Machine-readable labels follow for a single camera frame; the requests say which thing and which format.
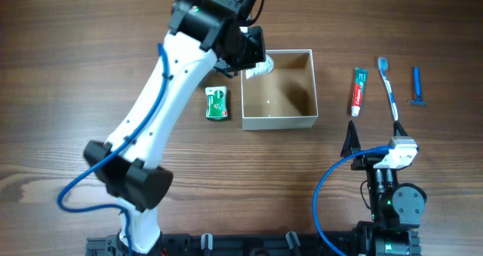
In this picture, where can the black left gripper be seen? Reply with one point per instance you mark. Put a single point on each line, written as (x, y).
(256, 53)

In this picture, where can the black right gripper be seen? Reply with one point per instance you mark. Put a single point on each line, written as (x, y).
(352, 144)

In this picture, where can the white patterned cream tube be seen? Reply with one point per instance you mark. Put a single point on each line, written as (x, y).
(261, 68)

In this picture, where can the green Dettol soap pack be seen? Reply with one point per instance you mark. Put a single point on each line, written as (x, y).
(216, 102)

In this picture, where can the white square box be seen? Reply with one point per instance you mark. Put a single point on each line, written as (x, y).
(284, 98)

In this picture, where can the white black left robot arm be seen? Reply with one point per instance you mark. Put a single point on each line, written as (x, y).
(203, 35)

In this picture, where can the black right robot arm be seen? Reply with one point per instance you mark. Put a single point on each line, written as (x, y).
(395, 208)

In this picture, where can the blue disposable razor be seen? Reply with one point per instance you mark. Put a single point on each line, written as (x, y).
(417, 89)

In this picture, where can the Colgate toothpaste tube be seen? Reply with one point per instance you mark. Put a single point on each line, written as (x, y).
(358, 90)

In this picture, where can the blue white toothbrush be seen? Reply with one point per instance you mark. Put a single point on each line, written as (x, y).
(383, 66)

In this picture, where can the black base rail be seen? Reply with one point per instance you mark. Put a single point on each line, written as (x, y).
(226, 244)

